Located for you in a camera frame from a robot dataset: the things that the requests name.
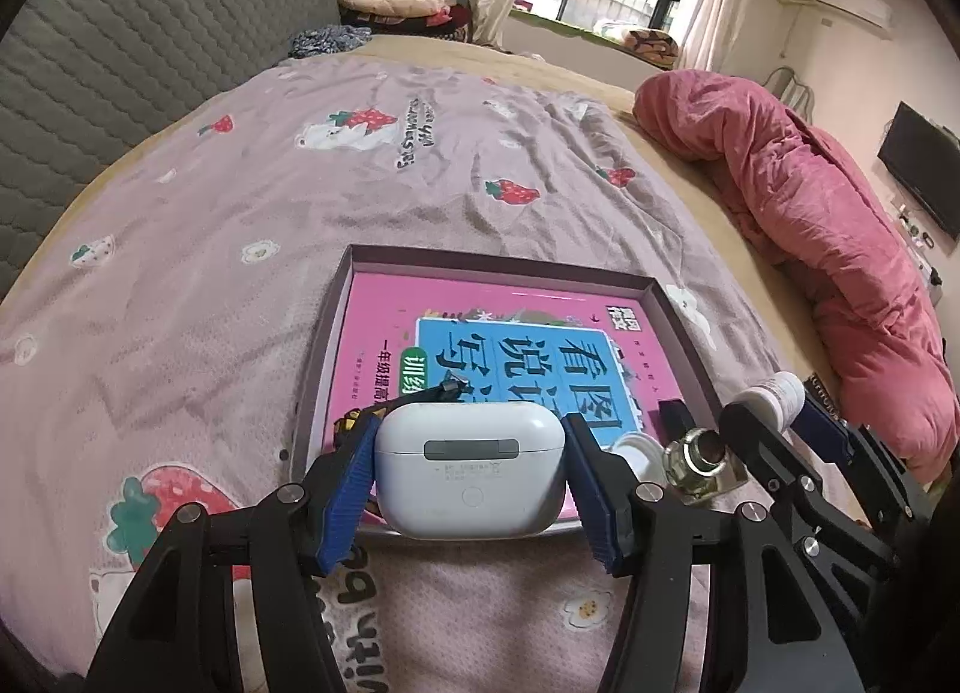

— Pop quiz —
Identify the grey quilted headboard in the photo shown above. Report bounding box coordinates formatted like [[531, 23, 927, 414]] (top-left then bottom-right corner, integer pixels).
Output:
[[0, 0, 342, 289]]

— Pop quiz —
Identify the multicoloured folded blanket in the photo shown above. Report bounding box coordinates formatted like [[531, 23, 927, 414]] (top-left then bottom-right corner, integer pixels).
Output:
[[592, 20, 680, 70]]

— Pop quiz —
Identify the pink quilt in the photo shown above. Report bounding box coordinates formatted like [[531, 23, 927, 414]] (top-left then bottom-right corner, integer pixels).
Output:
[[632, 69, 957, 484]]

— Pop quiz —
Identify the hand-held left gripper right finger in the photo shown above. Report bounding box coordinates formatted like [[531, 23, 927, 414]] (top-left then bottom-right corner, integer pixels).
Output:
[[562, 414, 871, 693]]

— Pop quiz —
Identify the black wall television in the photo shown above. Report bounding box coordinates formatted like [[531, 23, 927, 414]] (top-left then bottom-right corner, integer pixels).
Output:
[[877, 102, 960, 240]]

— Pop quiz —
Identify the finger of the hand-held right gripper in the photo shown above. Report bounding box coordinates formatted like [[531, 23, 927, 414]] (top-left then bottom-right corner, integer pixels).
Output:
[[721, 399, 897, 589], [795, 404, 931, 536]]

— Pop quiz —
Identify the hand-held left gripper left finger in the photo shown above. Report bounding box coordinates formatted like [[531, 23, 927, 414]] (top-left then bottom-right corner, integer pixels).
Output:
[[82, 414, 383, 693]]

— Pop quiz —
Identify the dark grey shallow box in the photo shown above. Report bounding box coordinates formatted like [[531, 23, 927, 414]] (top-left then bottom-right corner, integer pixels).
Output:
[[289, 244, 725, 536]]

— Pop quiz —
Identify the white bottle cap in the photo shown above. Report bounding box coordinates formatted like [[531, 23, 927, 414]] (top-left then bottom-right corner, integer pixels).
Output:
[[609, 434, 668, 488]]

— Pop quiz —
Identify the dark red clothes pile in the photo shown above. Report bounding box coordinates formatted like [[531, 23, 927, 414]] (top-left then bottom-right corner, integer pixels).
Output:
[[341, 0, 473, 43]]

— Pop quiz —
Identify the white earbuds case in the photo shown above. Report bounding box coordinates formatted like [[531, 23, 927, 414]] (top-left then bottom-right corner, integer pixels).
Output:
[[373, 399, 567, 540]]

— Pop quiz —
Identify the pink book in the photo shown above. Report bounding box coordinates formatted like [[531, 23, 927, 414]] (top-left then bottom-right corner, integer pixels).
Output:
[[326, 271, 676, 521]]

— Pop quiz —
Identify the metal chair back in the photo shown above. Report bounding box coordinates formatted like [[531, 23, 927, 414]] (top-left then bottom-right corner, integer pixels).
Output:
[[765, 67, 818, 120]]

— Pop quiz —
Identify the pink strawberry printed blanket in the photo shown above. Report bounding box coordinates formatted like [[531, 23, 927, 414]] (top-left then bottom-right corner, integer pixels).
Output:
[[0, 52, 758, 693]]

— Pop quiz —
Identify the glass jar with dark lid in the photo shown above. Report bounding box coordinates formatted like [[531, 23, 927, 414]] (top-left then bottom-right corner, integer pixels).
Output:
[[664, 430, 743, 506]]

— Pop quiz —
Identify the white pill bottle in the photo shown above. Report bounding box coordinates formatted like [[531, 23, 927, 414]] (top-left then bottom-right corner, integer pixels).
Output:
[[742, 370, 805, 431]]

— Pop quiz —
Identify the dark patterned cloth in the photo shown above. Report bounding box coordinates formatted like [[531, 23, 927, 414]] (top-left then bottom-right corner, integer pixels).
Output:
[[289, 25, 372, 60]]

